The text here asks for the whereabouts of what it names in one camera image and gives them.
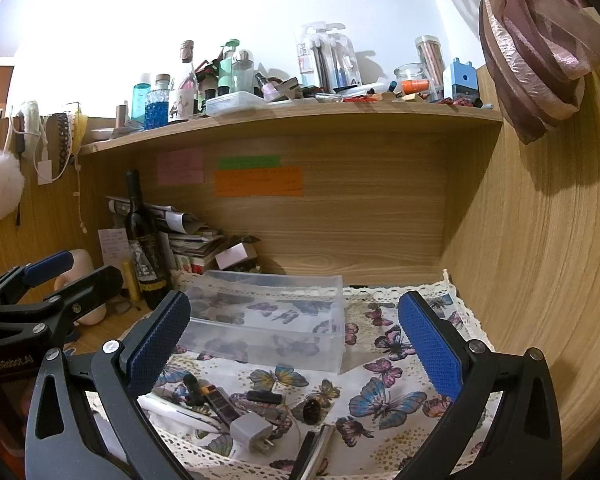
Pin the clear tube of pencils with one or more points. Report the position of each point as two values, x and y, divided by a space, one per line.
430 60

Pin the white note paper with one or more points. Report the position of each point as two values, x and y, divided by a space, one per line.
112 255

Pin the green sticky note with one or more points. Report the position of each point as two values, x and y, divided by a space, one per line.
250 162

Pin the clear blister pack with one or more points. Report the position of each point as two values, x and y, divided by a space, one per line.
312 60
344 60

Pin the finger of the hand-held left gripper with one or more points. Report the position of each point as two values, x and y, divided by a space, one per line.
97 282
47 265

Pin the white dish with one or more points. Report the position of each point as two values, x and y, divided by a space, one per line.
107 133

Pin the flat clear plastic box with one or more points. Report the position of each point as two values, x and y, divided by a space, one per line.
232 102

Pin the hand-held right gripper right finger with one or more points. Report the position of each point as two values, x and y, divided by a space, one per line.
430 345

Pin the silver metal bar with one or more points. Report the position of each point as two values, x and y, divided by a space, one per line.
316 452

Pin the butterfly print lace cloth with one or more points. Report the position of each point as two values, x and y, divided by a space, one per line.
380 400

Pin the teal liquid bottle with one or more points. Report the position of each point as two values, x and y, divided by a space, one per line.
141 100

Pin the peach plush figure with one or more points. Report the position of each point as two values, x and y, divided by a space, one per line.
87 260

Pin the wooden hutch shelf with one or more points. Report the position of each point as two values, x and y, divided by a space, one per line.
330 119

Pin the white fluffy pompom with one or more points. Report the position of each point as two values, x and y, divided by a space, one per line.
0 185

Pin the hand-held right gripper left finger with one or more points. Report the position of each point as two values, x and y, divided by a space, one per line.
160 345

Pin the small white box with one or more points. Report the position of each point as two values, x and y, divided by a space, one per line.
232 256

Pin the black lighter with orange end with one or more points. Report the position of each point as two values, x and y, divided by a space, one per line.
219 400

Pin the beige stick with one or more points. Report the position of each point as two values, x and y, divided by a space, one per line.
130 280

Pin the pink sticky note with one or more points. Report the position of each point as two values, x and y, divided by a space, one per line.
180 167

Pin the dark wine bottle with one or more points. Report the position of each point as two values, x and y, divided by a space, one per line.
145 260

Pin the silver capped glass bottle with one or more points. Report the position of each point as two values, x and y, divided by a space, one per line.
243 75

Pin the pile of cosmetics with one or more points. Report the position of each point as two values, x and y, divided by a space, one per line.
290 89

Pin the round glass jar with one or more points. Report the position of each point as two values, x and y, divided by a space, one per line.
409 74

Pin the mint green bottle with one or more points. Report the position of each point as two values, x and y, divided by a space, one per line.
226 70

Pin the stack of books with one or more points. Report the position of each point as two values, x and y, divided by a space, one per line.
195 250

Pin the blue bead glass bottle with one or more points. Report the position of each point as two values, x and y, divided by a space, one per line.
156 105

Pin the dark lace ribbon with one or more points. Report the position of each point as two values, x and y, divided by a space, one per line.
63 140

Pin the small black bottle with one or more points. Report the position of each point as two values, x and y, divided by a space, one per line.
311 410

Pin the rolled white papers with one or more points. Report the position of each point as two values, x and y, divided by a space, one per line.
155 212

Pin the blue pencil sharpener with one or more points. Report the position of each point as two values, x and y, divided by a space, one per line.
461 82

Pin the tall clear corked bottle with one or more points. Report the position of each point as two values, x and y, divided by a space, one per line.
188 80

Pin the white charger plug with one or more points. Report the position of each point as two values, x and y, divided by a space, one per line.
247 430

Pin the clear plastic container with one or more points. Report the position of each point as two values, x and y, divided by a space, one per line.
260 310

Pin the orange sticky note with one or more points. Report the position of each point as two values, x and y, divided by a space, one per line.
260 181

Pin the mauve sheer curtain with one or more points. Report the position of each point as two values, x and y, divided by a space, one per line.
535 60

